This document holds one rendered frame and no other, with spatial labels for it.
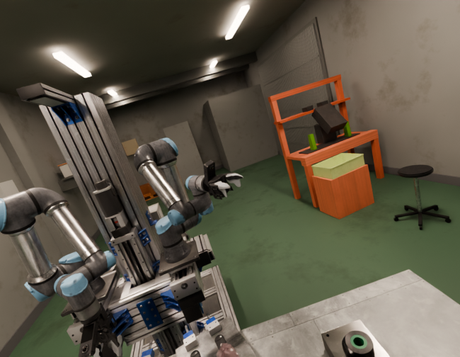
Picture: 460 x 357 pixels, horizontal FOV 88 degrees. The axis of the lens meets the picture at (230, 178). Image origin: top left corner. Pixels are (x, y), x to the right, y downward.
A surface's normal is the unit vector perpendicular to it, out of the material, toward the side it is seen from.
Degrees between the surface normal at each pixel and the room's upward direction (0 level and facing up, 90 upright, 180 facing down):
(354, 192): 90
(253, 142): 90
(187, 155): 78
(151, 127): 90
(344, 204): 90
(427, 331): 0
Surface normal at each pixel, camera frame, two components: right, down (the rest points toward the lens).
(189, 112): 0.23, 0.17
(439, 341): -0.30, -0.92
